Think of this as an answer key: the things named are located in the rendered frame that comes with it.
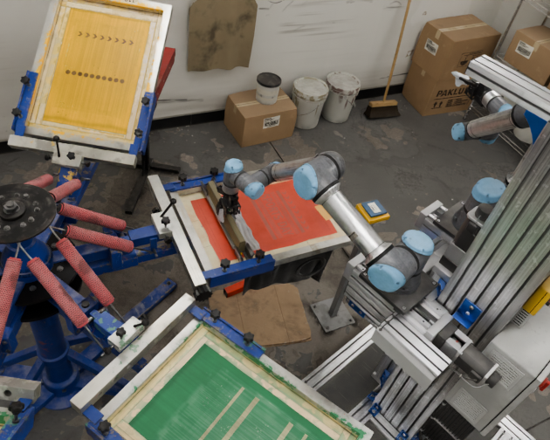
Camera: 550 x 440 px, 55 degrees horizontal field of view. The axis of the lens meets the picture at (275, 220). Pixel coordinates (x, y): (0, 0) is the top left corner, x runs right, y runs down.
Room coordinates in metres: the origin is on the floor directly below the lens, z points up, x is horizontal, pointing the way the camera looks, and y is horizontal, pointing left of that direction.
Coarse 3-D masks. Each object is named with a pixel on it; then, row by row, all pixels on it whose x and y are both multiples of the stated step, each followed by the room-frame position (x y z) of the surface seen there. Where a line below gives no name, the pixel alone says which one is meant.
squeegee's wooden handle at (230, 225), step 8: (208, 184) 1.85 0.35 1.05; (208, 192) 1.84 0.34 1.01; (216, 192) 1.80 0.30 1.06; (216, 200) 1.76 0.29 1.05; (224, 224) 1.66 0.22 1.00; (232, 224) 1.62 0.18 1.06; (232, 232) 1.59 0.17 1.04; (240, 232) 1.58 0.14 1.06; (232, 240) 1.58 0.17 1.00; (240, 240) 1.53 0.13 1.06; (240, 248) 1.53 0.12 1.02
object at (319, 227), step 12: (312, 216) 1.88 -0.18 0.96; (252, 228) 1.72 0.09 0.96; (264, 228) 1.73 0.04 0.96; (312, 228) 1.80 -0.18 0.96; (324, 228) 1.82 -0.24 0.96; (216, 240) 1.60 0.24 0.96; (228, 240) 1.61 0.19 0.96; (264, 240) 1.66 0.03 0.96; (276, 240) 1.67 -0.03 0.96; (288, 240) 1.69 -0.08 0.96; (300, 240) 1.71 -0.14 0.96; (216, 252) 1.53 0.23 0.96; (228, 252) 1.54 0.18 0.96
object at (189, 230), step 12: (168, 192) 1.81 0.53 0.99; (180, 192) 1.83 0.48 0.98; (192, 192) 1.87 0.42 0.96; (180, 204) 1.74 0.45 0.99; (180, 216) 1.67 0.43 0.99; (192, 228) 1.61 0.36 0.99; (192, 240) 1.54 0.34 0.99; (336, 240) 1.72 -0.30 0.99; (348, 240) 1.74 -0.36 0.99; (204, 252) 1.48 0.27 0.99; (288, 252) 1.58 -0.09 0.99; (300, 252) 1.60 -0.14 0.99; (312, 252) 1.62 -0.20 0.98; (204, 264) 1.42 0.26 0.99; (276, 264) 1.52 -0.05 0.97
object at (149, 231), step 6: (144, 228) 1.51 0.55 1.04; (150, 228) 1.51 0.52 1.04; (132, 234) 1.46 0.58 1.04; (138, 234) 1.47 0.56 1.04; (144, 234) 1.47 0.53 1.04; (150, 234) 1.48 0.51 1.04; (156, 234) 1.49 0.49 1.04; (132, 240) 1.43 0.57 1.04; (138, 240) 1.44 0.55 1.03; (144, 240) 1.46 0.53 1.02; (162, 240) 1.50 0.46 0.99
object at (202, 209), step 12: (240, 192) 1.94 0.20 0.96; (264, 192) 1.98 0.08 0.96; (288, 192) 2.02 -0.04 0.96; (192, 204) 1.79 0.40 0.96; (204, 204) 1.81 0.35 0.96; (240, 204) 1.86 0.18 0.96; (300, 204) 1.95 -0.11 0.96; (312, 204) 1.96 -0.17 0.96; (204, 216) 1.73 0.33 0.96; (252, 216) 1.80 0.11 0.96; (204, 228) 1.66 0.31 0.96; (216, 228) 1.67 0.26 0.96
